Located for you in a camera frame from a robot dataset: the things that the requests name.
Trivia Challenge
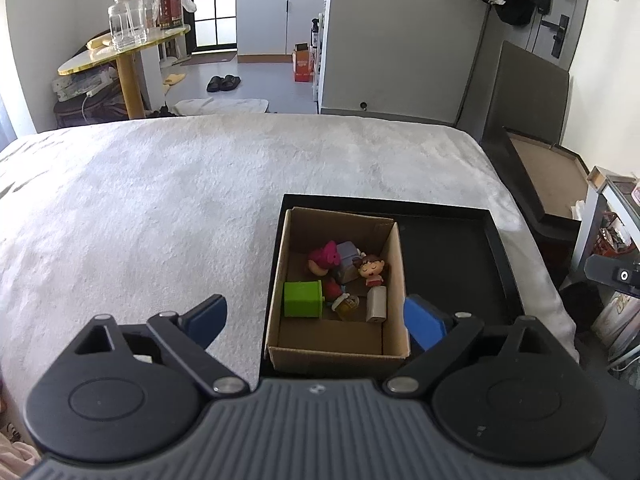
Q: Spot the white charger plug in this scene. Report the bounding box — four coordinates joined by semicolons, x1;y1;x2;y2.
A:
366;285;387;323

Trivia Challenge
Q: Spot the red doll figurine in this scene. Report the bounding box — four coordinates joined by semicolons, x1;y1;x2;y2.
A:
352;254;390;288

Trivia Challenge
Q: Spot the brown cardboard box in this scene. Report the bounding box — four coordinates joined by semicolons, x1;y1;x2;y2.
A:
264;207;410;377

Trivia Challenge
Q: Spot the beige grey square adapter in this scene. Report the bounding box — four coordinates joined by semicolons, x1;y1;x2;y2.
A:
335;242;362;284

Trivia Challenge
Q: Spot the green plastic cube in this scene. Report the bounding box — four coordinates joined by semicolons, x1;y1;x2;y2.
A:
283;281;323;318

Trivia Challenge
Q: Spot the pink toy figure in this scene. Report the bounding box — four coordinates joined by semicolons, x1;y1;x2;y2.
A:
307;240;342;278

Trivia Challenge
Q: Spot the black tray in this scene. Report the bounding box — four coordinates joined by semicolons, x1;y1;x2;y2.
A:
260;194;523;378

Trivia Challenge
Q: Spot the black framed cork board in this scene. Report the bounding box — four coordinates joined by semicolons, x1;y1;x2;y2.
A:
482;128;587;244

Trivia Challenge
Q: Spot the grey metal shelf table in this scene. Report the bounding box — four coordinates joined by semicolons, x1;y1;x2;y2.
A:
566;166;639;283

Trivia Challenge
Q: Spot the yellow round side table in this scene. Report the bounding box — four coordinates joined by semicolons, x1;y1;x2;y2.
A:
58;25;191;119

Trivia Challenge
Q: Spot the black slippers pair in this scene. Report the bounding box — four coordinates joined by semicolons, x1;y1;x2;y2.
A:
206;75;241;93

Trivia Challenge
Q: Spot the dark leaning board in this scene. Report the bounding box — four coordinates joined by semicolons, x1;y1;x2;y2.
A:
482;41;570;144

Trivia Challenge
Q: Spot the yellow slipper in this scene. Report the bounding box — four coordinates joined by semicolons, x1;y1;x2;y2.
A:
163;74;186;87

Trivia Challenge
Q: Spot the black suitcase under table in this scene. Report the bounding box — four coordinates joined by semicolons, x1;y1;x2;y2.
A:
53;81;128;128

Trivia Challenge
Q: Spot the orange red carton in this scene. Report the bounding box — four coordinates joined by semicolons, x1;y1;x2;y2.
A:
292;44;314;82

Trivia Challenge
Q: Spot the clear glass jar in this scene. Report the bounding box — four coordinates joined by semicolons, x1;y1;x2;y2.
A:
107;0;148;51

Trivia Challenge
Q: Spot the white kitchen cabinet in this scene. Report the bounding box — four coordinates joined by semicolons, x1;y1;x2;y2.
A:
235;0;326;62

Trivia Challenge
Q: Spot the red gift box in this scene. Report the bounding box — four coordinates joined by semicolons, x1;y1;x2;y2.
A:
157;0;183;29

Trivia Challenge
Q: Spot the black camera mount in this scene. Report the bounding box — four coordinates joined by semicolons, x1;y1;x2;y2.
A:
584;255;640;298

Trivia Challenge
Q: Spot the grey door with handle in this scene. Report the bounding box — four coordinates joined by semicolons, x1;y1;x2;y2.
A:
479;0;597;73

